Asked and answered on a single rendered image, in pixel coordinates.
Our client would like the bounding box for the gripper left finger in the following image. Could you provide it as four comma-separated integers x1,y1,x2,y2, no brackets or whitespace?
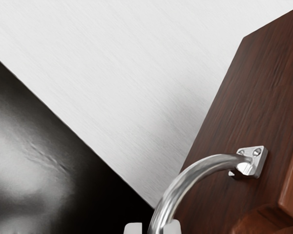
124,222,142,234

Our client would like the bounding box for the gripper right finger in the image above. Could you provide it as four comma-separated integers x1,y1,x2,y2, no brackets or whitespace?
164,219,181,234

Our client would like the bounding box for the dark wood cabinet door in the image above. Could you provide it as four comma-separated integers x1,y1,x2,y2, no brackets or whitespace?
147,4,293,234

